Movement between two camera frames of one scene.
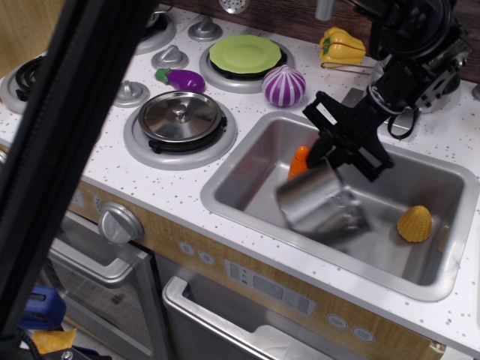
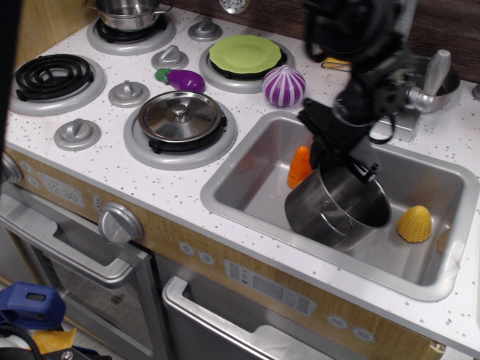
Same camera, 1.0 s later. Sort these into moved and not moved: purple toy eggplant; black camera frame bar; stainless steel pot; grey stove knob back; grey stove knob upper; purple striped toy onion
Moved: black camera frame bar; stainless steel pot
Not moved: purple striped toy onion; purple toy eggplant; grey stove knob back; grey stove knob upper
